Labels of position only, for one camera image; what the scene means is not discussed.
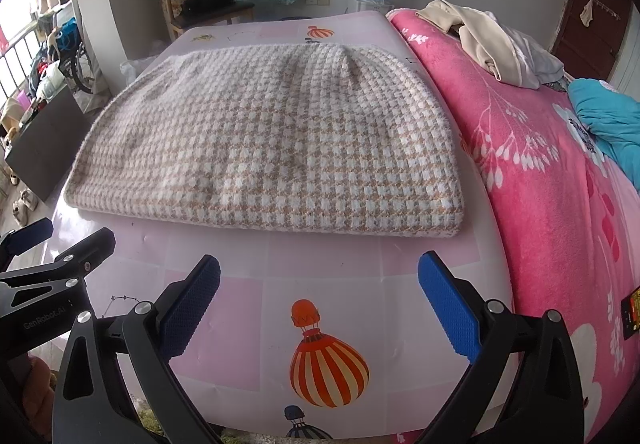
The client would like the wheelchair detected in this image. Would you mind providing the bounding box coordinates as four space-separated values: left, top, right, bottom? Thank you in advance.
52 16 101 95

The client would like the balcony railing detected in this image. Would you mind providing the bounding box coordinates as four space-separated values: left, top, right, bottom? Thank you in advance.
0 21 46 115

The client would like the wooden chair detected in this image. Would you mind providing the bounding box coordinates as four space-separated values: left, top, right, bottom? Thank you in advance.
155 0 257 42

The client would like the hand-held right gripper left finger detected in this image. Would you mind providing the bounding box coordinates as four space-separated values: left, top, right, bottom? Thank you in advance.
51 254 223 444

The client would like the brown wooden door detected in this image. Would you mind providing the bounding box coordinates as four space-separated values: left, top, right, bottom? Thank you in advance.
547 0 633 70

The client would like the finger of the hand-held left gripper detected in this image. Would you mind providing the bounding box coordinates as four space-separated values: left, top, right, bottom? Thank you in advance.
0 227 117 305
0 218 54 259

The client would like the black blanket label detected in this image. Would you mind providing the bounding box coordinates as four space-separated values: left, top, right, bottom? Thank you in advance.
621 288 640 341

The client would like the beige houndstooth knit sweater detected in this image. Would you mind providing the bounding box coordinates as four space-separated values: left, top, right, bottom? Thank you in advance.
64 44 466 239

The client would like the clear plastic bag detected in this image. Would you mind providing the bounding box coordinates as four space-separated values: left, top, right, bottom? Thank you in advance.
120 56 166 81

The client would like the light grey garment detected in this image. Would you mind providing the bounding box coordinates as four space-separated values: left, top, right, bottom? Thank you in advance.
505 26 566 85

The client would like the pink floral blanket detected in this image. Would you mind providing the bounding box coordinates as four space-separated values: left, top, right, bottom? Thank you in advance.
385 6 640 444

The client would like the dark grey cabinet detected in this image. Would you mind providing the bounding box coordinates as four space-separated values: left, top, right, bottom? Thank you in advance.
4 83 92 202

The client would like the beige garment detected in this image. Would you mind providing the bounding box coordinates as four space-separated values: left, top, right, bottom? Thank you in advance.
415 0 543 90

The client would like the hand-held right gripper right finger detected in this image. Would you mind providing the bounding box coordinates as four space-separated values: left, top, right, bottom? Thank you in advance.
417 251 586 444

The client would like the person's left hand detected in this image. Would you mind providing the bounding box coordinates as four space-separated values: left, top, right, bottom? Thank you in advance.
20 356 57 420

